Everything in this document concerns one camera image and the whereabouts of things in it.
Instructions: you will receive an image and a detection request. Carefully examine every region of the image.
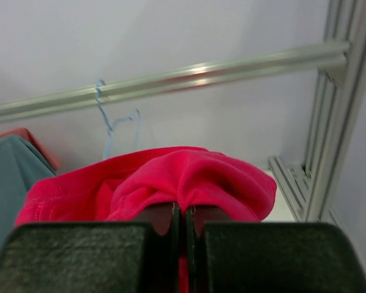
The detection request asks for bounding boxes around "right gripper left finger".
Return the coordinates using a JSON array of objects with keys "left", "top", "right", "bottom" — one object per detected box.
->
[{"left": 0, "top": 203, "right": 180, "bottom": 292}]

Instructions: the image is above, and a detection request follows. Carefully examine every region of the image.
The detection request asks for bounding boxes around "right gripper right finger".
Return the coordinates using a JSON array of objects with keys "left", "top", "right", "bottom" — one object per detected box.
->
[{"left": 186, "top": 206, "right": 366, "bottom": 292}]

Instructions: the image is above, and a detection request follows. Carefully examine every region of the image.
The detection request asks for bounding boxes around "red t shirt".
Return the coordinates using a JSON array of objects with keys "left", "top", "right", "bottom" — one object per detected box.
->
[{"left": 14, "top": 146, "right": 278, "bottom": 293}]

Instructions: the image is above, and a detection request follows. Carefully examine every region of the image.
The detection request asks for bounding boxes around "light blue wire hanger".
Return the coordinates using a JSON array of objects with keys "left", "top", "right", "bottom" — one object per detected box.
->
[{"left": 95, "top": 79, "right": 142, "bottom": 160}]

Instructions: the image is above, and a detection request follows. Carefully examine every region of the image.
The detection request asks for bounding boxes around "grey t shirt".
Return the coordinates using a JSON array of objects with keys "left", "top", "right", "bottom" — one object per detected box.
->
[{"left": 0, "top": 134, "right": 56, "bottom": 249}]

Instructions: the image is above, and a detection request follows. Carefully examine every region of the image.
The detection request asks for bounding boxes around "dusty pink garment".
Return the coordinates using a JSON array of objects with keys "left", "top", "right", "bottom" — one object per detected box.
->
[{"left": 0, "top": 128, "right": 61, "bottom": 171}]

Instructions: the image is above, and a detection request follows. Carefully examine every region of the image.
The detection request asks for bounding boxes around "aluminium hanging rail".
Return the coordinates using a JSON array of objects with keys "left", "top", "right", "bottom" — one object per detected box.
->
[{"left": 0, "top": 40, "right": 351, "bottom": 123}]

